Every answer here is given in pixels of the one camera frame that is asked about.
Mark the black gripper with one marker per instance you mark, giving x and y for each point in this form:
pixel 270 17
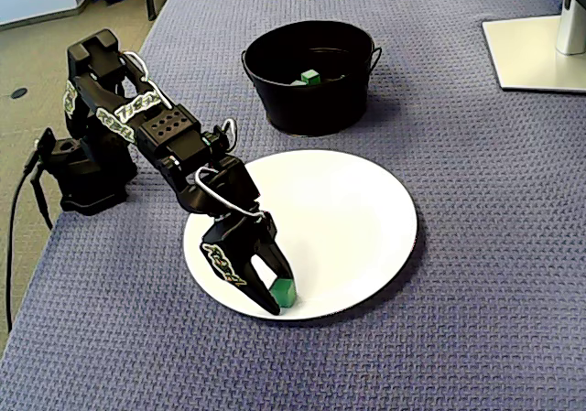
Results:
pixel 238 242

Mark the black metal bucket container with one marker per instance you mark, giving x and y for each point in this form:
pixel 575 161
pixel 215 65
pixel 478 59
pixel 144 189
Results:
pixel 320 109

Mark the blue waffle cloth mat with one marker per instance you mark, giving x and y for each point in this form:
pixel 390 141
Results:
pixel 458 246

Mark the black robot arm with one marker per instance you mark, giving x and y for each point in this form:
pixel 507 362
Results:
pixel 169 127

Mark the white monitor stand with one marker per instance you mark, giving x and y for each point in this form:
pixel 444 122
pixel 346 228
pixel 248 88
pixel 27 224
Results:
pixel 526 54

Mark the white round plate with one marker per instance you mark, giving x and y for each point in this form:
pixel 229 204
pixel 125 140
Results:
pixel 343 228

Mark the black round floor socket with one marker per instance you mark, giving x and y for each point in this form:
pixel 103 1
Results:
pixel 18 93

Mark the green cube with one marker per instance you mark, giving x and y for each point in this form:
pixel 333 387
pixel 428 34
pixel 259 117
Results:
pixel 285 294
pixel 311 78

